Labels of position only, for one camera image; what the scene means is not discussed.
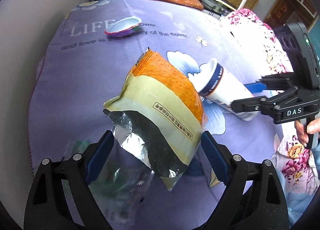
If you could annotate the person right hand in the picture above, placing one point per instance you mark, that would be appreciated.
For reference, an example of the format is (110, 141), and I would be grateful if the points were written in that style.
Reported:
(303, 132)

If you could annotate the clear green-label plastic bottle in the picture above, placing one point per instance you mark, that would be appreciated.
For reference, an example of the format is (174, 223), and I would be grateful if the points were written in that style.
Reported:
(121, 187)

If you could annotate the white blue-band paper cup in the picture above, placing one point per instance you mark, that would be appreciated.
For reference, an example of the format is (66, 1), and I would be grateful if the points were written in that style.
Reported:
(215, 83)

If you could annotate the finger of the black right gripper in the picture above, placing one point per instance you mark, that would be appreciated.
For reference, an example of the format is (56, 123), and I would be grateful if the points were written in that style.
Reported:
(281, 81)
(263, 103)

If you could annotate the orange cream snack bag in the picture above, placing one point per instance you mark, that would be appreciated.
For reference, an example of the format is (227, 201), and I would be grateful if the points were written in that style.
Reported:
(158, 117)

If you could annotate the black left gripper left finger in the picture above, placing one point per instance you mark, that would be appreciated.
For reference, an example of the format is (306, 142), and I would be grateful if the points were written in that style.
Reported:
(47, 207)

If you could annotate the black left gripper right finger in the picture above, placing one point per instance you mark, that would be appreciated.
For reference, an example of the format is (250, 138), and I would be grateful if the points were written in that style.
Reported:
(253, 197)

